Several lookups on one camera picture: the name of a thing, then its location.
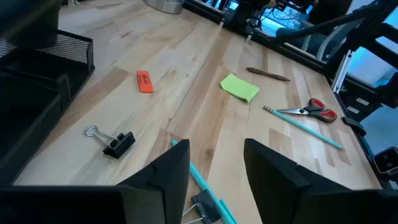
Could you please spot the green sticky note pad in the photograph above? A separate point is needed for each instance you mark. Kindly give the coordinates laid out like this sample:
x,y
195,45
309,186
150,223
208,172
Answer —
x,y
239,87

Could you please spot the grey office chair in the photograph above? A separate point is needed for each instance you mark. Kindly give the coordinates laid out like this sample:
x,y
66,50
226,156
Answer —
x,y
323,40

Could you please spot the black table edge clamp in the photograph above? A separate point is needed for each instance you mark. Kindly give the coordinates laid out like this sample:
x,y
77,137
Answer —
x,y
354,124

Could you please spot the black binder clip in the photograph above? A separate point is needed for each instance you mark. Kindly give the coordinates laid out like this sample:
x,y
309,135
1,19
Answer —
x,y
119,146
205,205

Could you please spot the black mesh desk organizer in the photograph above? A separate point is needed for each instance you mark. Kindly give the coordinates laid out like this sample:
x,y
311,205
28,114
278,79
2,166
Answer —
x,y
31,102

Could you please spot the dark brown pen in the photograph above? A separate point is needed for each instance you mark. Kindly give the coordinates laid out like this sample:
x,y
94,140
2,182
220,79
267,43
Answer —
x,y
267,74

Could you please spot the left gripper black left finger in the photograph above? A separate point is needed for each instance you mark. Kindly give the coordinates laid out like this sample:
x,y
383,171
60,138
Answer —
x,y
93,205

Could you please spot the silver lamp with white shade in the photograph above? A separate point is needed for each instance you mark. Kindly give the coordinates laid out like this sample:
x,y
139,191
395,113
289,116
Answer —
x,y
164,5

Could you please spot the orange eraser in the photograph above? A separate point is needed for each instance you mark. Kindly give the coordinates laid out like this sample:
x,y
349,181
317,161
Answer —
x,y
145,81

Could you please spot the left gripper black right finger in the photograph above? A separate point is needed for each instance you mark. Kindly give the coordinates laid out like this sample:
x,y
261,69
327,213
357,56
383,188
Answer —
x,y
311,205

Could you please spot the red and black scissors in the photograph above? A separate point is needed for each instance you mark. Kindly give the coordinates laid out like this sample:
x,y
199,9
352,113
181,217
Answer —
x,y
314,111

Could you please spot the person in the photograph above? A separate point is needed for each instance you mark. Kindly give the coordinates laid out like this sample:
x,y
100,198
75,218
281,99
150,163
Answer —
x,y
329,9

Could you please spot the teal pencil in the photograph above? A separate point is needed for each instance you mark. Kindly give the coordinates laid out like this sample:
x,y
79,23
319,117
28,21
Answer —
x,y
303,127
202,183

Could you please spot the black camera box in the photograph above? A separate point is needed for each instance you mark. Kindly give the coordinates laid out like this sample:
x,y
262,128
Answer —
x,y
385,160

